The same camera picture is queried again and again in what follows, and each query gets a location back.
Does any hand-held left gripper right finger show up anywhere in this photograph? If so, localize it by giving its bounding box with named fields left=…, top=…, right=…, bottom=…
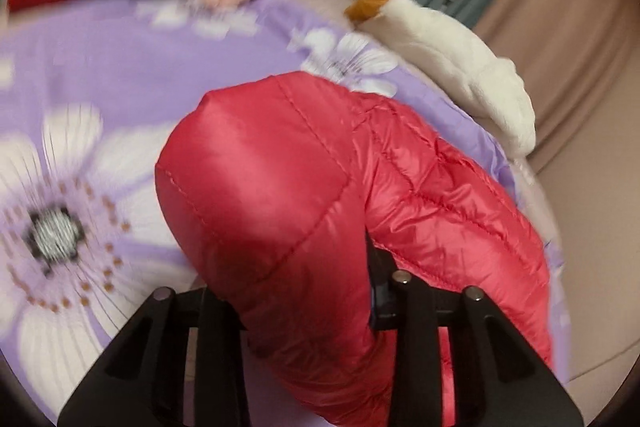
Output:
left=365, top=229, right=583, bottom=427

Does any red puffer jacket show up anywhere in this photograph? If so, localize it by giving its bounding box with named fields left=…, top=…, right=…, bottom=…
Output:
left=155, top=72, right=553, bottom=427

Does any white plush goose toy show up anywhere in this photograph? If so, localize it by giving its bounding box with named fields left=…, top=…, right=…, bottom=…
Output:
left=345, top=0, right=537, bottom=158

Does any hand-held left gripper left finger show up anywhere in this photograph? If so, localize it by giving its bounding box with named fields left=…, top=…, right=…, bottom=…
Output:
left=57, top=287, right=251, bottom=427

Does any beige curtain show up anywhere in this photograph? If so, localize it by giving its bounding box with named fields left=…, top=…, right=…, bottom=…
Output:
left=292, top=0, right=640, bottom=148

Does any purple floral bed sheet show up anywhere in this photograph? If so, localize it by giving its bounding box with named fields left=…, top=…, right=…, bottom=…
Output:
left=0, top=0, right=571, bottom=427

